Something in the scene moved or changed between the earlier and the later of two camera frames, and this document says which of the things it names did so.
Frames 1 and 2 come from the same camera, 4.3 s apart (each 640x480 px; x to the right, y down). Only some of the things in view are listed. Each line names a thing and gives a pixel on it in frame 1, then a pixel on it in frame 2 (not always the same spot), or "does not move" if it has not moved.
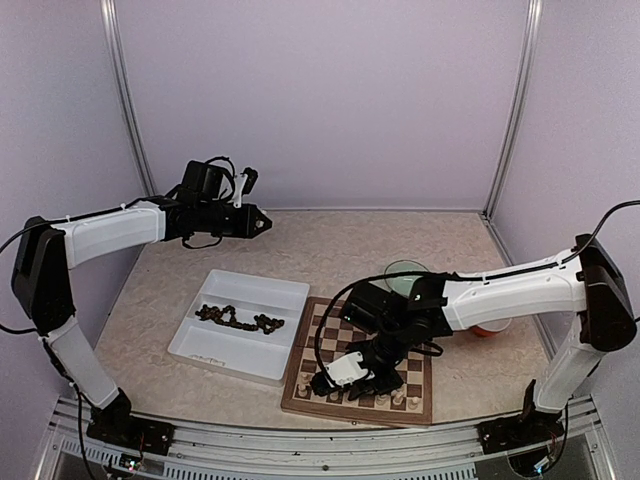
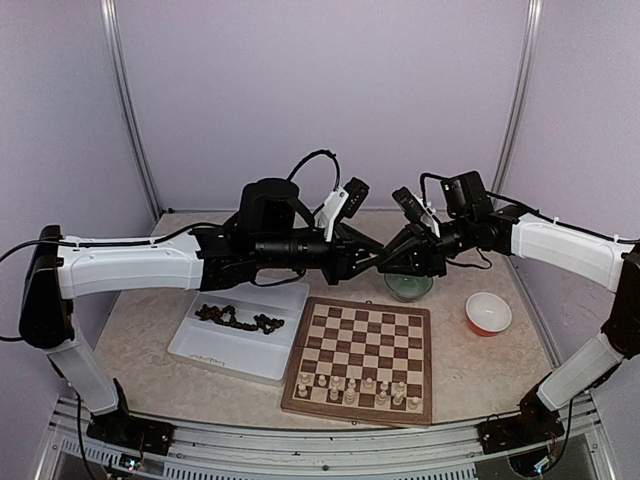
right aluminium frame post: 523,99 does not move
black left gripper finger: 259,221 -> 361,237
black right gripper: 393,382 -> 426,253
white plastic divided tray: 244,324 does not move
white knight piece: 398,397 does not move
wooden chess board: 324,333 does not move
